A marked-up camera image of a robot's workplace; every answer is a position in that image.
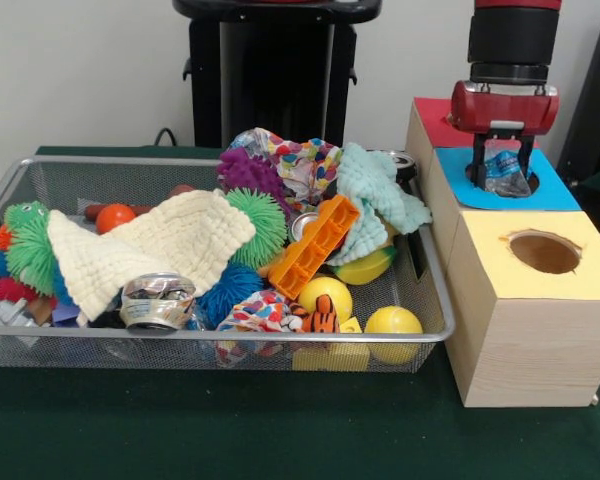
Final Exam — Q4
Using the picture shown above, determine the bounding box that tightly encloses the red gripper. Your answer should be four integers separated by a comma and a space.
449, 79, 561, 189

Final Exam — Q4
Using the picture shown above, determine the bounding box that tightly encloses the crushed silver can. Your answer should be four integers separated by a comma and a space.
118, 272, 197, 335

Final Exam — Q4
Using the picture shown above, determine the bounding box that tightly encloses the silver wire mesh bin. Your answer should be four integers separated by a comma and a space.
0, 154, 456, 374

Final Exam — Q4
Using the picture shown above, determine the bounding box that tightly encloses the green spiky caterpillar toy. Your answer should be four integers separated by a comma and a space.
2, 200, 56, 297

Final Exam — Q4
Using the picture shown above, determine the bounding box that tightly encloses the light blue knitted cloth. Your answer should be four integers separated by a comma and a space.
326, 142, 434, 267

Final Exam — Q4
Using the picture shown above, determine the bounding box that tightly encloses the cream knitted cloth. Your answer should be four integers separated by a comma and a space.
46, 189, 257, 321

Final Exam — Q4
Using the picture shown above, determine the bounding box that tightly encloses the green spiky rubber ball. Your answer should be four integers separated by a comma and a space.
224, 188, 289, 269

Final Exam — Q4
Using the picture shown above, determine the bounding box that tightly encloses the orange toy building brick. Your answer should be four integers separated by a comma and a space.
268, 193, 362, 301

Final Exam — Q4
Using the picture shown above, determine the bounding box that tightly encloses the clear plastic bottle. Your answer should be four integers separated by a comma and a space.
482, 139, 534, 198

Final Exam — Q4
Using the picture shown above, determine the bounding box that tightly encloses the small orange ball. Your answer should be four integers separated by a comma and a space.
94, 203, 137, 235

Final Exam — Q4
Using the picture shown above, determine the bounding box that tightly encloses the orange tiger plush toy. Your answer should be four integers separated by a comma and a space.
289, 294, 341, 335

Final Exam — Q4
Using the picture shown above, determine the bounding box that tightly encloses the yellow ball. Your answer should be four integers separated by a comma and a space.
363, 305, 425, 365
298, 277, 354, 321

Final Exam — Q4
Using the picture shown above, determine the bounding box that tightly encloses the wooden box with three holes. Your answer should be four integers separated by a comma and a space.
404, 96, 600, 409

